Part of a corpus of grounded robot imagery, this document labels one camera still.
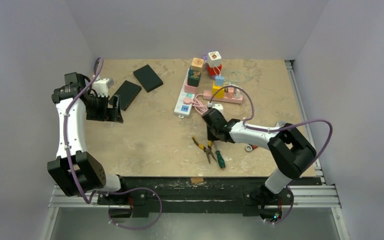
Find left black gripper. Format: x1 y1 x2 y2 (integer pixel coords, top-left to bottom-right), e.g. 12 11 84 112
85 93 122 123

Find yellow handled pliers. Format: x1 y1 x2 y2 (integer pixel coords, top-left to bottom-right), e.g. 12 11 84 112
191 136 217 164

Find black ribbed box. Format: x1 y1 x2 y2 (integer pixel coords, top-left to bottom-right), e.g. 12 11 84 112
109 80 142 111

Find pink cable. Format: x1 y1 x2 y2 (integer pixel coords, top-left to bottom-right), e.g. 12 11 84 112
182 93 211 117

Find green handled screwdriver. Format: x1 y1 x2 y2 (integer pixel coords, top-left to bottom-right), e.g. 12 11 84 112
215 150 226 170

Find red handled adjustable wrench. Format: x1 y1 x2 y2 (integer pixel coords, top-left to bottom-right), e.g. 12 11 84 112
244 144 258 152

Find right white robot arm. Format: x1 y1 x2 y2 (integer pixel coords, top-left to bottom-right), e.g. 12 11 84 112
201 107 316 204

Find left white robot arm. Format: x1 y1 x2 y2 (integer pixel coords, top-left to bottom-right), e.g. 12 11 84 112
47 72 129 205

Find pink power strip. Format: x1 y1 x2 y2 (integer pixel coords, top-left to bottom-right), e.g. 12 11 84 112
203 87 244 104

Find yellow cube charger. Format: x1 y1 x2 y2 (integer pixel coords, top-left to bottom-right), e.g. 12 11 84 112
211 82 225 99

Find blue cube charger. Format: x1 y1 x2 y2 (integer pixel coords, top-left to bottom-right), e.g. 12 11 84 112
214 75 225 87

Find dark green cube charger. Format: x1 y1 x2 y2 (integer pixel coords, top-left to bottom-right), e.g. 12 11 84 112
187 69 202 87

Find red cube charger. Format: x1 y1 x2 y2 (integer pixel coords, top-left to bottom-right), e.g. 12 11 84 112
205 63 223 80

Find white cube charger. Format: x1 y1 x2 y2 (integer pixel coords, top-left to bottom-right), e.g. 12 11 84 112
207 51 222 68

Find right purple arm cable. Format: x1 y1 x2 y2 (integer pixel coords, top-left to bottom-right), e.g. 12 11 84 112
208 85 334 226

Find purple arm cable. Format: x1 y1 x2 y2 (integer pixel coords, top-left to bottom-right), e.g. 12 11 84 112
62 56 163 232
208 85 334 226

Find light green cable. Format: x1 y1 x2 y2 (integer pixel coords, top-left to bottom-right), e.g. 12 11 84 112
224 70 249 84

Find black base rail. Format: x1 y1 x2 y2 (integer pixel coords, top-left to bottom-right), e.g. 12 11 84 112
90 177 340 222

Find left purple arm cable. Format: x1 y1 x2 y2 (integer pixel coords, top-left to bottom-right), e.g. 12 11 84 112
62 56 163 232

